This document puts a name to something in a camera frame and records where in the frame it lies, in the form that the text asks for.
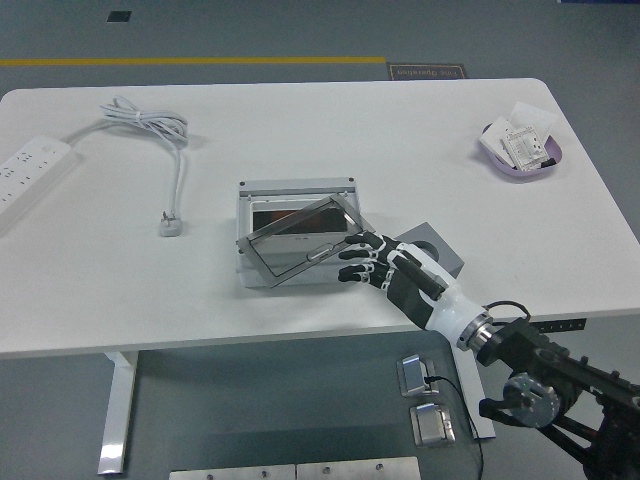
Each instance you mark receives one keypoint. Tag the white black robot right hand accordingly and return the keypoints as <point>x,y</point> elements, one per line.
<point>445,310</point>

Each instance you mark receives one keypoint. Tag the smoky transparent box lid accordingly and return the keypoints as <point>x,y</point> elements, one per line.
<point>300,240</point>

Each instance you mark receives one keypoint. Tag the grey electrical junction box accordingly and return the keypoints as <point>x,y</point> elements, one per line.
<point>295,189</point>

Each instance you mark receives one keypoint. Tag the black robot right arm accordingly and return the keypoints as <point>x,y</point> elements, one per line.
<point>540,350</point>

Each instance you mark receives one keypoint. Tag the silver floor socket box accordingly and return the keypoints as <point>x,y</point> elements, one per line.
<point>430,425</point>
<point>412,375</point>

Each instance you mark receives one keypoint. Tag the grey cube holder block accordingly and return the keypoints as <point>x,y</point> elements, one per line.
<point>447,260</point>

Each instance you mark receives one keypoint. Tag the black table control panel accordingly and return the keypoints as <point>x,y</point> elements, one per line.
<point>565,325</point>

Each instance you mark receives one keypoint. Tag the purple plastic tray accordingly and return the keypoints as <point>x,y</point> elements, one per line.
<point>505,172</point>

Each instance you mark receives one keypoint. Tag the small black part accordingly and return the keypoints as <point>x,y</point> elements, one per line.
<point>548,163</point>

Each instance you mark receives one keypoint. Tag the white printed socket panel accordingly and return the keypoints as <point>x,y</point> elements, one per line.
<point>525,147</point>

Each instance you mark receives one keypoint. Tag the white square cover plate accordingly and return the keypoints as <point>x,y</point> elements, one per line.
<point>535,117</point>

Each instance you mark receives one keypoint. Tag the dark floor sign mat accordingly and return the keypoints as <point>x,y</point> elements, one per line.
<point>425,71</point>

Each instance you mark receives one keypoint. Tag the black square floor hatch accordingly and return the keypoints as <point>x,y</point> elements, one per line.
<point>118,16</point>

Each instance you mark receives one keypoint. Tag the white power strip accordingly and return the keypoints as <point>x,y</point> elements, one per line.
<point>25,170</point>

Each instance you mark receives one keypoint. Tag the grey metal base plate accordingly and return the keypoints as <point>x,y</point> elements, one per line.
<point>357,469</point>
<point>230,473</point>

